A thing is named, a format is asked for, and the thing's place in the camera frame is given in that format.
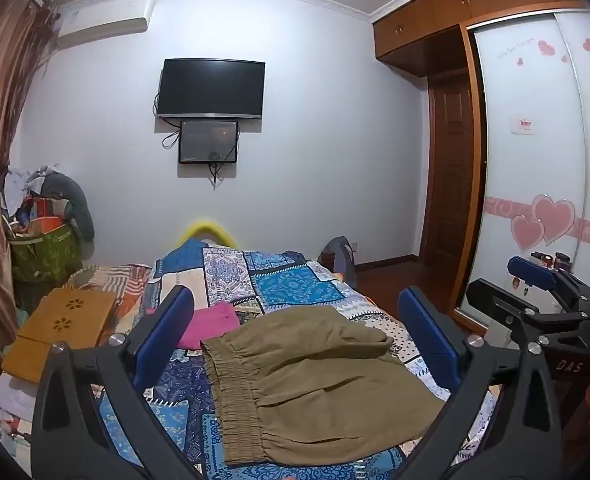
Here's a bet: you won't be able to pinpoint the white sliding wardrobe door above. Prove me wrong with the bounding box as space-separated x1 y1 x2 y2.
455 7 590 331

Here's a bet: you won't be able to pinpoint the patchwork printed blanket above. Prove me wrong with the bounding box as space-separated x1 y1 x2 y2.
90 237 500 480

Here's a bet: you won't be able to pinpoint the black monitor cable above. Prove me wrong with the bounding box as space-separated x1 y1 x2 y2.
209 152 239 192

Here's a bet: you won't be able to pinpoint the red cardboard box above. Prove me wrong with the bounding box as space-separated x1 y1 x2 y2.
25 197 70 233

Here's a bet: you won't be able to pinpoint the white cloth pile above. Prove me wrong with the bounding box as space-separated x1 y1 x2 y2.
0 375 38 423

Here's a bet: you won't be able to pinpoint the orange striped cloth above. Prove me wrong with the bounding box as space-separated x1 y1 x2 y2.
70 265 153 311

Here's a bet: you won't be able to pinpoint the pink cloth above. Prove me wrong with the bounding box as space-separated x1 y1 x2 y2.
147 302 240 351

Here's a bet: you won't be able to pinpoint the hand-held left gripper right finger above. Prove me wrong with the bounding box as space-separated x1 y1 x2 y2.
385 286 563 480

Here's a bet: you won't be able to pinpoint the yellow plush object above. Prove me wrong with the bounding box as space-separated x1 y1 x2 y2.
177 217 236 249

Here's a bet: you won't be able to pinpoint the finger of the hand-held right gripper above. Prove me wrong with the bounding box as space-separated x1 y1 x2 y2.
507 255 590 307
467 279 590 343

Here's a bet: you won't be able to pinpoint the wooden overhead cabinet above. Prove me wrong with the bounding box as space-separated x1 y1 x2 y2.
372 0 590 78

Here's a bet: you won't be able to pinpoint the striped brown curtain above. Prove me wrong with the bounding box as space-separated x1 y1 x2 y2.
0 0 60 356

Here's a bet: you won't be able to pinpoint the white air conditioner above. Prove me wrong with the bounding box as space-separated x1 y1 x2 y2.
55 0 156 51

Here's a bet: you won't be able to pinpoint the brown wooden door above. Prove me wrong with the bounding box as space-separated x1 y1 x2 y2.
422 72 476 273

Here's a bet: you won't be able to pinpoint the wooden lap desk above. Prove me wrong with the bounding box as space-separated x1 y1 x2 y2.
1 287 118 386

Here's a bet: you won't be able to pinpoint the olive green pants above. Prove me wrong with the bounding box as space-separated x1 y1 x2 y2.
200 306 448 466

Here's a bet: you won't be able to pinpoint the green patterned bag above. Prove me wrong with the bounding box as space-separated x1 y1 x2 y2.
7 225 83 283

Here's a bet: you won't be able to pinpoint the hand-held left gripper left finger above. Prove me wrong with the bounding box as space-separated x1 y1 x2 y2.
30 285 210 480

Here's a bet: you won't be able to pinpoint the grey backpack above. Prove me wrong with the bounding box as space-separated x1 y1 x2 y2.
319 236 358 288

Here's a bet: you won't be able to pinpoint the small black wall monitor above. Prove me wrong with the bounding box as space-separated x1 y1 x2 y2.
178 119 240 165

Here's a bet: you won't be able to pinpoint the black wall television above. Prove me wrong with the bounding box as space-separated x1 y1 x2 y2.
156 58 266 121

